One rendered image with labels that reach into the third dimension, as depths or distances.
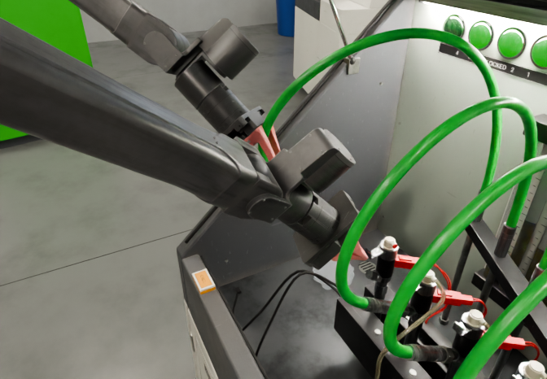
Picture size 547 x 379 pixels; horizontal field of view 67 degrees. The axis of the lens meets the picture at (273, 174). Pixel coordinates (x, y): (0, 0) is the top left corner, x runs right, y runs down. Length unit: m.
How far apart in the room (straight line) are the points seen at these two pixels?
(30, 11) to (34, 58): 3.35
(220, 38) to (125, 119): 0.32
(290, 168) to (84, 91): 0.26
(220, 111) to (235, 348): 0.39
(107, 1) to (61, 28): 3.02
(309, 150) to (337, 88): 0.41
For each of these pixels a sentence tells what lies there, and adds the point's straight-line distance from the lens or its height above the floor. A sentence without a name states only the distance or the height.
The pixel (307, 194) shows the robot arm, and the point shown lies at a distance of 0.53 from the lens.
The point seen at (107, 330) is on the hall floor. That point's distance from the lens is 2.10.
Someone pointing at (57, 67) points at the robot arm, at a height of 1.47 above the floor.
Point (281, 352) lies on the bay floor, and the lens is 0.89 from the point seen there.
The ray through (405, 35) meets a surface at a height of 1.42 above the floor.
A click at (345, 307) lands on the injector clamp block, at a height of 0.98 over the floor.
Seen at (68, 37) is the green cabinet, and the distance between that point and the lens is 3.72.
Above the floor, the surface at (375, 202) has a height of 1.30.
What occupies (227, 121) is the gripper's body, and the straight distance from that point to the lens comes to 0.61.
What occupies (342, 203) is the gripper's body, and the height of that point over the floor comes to 1.22.
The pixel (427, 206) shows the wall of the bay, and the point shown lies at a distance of 1.01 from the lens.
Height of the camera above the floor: 1.55
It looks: 31 degrees down
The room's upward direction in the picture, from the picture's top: straight up
